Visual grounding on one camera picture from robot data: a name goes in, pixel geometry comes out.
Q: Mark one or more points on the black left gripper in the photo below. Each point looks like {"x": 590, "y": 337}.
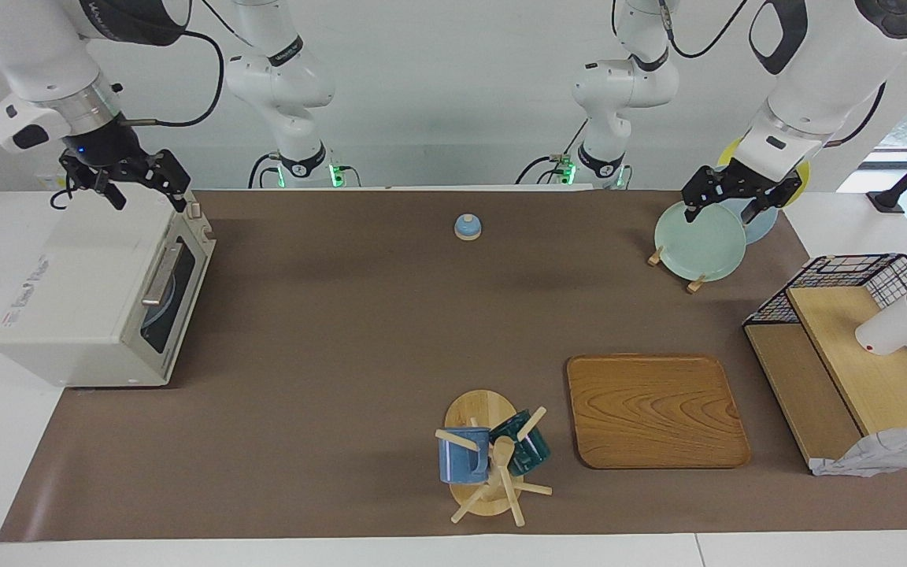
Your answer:
{"x": 757, "y": 177}

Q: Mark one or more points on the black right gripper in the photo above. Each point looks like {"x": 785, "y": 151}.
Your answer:
{"x": 107, "y": 150}

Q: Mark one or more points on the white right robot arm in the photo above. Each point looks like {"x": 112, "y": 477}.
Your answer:
{"x": 36, "y": 47}

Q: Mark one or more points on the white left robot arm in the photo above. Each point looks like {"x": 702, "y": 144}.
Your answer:
{"x": 823, "y": 71}

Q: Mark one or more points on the white toaster oven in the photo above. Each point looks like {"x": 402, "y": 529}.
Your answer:
{"x": 68, "y": 291}

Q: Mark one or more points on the yellow plate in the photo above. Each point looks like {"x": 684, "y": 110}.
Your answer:
{"x": 733, "y": 153}

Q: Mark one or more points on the light blue racked plate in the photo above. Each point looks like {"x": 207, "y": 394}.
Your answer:
{"x": 760, "y": 228}

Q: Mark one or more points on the pale green plate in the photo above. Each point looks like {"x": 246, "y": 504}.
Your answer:
{"x": 697, "y": 244}

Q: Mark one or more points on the white power strip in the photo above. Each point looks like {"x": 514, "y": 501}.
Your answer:
{"x": 48, "y": 181}

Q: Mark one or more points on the wooden plate rack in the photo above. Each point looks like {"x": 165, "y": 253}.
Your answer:
{"x": 696, "y": 285}

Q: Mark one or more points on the white cup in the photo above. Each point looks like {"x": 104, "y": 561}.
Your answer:
{"x": 890, "y": 327}

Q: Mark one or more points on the wooden shelf box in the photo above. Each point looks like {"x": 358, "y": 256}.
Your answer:
{"x": 871, "y": 370}

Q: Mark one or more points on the wooden serving tray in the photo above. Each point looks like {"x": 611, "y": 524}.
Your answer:
{"x": 658, "y": 409}

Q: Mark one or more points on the brown table mat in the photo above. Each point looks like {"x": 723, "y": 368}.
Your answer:
{"x": 343, "y": 354}

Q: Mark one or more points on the white checked cloth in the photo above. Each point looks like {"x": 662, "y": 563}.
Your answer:
{"x": 879, "y": 457}

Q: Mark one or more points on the dark green mug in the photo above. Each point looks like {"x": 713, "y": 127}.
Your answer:
{"x": 531, "y": 453}

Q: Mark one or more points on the wooden mug tree stand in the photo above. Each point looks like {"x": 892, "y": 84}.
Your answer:
{"x": 477, "y": 409}

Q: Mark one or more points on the blue mug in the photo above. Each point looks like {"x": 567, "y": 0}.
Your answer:
{"x": 457, "y": 465}

